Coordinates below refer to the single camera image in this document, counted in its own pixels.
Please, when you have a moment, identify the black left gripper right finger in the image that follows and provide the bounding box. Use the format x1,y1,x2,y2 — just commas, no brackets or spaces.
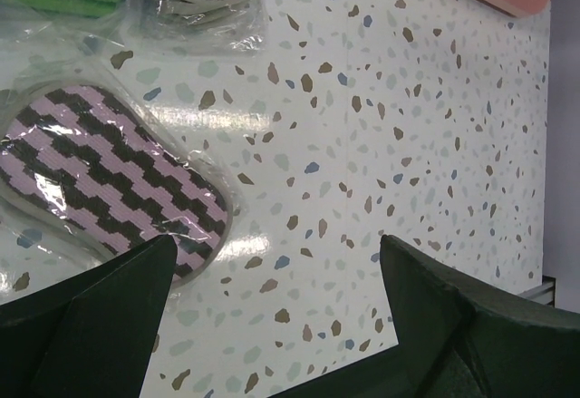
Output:
380,236,579,397

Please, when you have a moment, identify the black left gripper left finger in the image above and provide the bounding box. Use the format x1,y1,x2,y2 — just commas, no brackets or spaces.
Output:
1,235,177,397

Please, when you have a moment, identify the purple striped sponge pack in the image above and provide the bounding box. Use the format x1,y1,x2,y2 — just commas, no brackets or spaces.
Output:
1,80,234,284
130,0,266,56

